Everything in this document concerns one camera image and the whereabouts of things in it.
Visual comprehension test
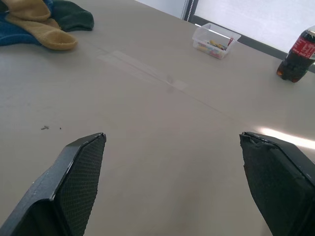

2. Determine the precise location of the mustard yellow sock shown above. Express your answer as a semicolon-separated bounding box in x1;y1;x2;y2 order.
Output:
8;0;52;23
4;14;79;51

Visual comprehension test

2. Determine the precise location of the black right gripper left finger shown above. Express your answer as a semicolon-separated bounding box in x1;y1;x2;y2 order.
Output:
0;132;107;236

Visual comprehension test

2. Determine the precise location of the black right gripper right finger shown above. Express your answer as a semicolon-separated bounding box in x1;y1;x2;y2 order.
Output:
239;131;315;236

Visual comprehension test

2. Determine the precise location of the cola bottle with red cap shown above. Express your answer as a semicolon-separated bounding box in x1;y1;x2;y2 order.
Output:
276;24;315;83

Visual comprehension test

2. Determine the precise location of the dark green sock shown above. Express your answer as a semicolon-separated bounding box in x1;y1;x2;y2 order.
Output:
50;0;95;32

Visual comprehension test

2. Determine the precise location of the clear plastic box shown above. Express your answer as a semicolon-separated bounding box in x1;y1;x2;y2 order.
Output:
191;23;242;60

